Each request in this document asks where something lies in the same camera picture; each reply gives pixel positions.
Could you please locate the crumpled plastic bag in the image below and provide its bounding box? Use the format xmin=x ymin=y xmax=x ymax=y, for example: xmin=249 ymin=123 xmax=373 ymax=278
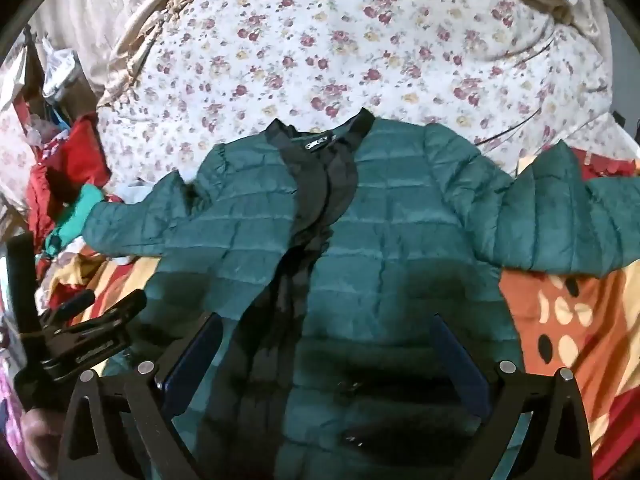
xmin=42 ymin=49 xmax=97 ymax=107

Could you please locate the floral quilt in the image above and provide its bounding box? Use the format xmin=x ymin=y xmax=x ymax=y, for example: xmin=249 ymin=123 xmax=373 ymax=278
xmin=95 ymin=0 xmax=616 ymax=196

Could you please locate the teal cloth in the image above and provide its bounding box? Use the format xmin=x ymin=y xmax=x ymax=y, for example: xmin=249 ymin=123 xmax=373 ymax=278
xmin=45 ymin=183 xmax=123 ymax=256

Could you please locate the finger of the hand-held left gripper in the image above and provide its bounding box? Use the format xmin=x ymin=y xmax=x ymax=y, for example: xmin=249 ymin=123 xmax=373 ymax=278
xmin=46 ymin=290 xmax=97 ymax=323
xmin=50 ymin=292 xmax=149 ymax=362

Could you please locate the red cloth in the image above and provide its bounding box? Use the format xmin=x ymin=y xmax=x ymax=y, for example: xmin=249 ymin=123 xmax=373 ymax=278
xmin=27 ymin=112 xmax=113 ymax=246

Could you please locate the beige satin cloth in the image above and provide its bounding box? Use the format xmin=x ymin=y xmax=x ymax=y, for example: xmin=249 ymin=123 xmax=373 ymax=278
xmin=97 ymin=0 xmax=281 ymax=106

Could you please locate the orange red printed blanket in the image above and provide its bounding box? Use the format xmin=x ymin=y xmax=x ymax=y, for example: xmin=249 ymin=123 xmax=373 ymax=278
xmin=30 ymin=142 xmax=640 ymax=466

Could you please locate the green puffer jacket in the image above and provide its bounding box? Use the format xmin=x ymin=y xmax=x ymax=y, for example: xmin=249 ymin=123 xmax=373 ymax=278
xmin=82 ymin=107 xmax=640 ymax=480

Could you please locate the person's left hand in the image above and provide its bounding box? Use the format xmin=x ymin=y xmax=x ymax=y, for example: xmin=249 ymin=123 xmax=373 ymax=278
xmin=21 ymin=405 xmax=65 ymax=480

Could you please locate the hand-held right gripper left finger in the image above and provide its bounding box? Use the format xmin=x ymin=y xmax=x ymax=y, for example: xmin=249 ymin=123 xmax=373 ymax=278
xmin=59 ymin=312 xmax=223 ymax=480

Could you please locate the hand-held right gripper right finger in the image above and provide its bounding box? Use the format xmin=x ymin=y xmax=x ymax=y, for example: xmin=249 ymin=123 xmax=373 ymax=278
xmin=432 ymin=312 xmax=597 ymax=480

